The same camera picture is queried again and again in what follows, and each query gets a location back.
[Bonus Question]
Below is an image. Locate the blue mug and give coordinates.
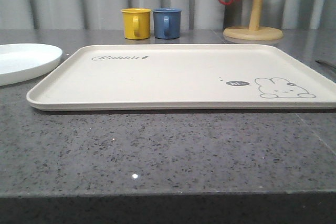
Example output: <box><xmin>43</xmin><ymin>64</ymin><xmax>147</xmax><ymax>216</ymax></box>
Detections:
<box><xmin>153</xmin><ymin>8</ymin><xmax>182</xmax><ymax>39</ymax></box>

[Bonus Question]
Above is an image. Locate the yellow mug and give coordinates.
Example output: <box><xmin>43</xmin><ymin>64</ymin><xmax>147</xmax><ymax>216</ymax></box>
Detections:
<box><xmin>121</xmin><ymin>8</ymin><xmax>151</xmax><ymax>40</ymax></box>

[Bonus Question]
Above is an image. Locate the cream rabbit serving tray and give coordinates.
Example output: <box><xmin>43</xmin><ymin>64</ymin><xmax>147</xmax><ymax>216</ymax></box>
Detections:
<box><xmin>26</xmin><ymin>44</ymin><xmax>335</xmax><ymax>111</ymax></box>

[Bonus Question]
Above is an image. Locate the wooden mug tree stand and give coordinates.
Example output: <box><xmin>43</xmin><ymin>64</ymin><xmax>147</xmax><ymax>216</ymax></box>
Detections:
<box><xmin>223</xmin><ymin>0</ymin><xmax>283</xmax><ymax>41</ymax></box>

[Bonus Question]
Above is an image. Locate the white round plate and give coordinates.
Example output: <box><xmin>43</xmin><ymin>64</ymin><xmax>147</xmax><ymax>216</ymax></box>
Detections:
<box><xmin>1</xmin><ymin>44</ymin><xmax>62</xmax><ymax>86</ymax></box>

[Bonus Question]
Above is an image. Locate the silver fork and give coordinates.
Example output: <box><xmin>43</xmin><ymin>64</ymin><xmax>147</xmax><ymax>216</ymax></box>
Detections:
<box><xmin>315</xmin><ymin>60</ymin><xmax>336</xmax><ymax>71</ymax></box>

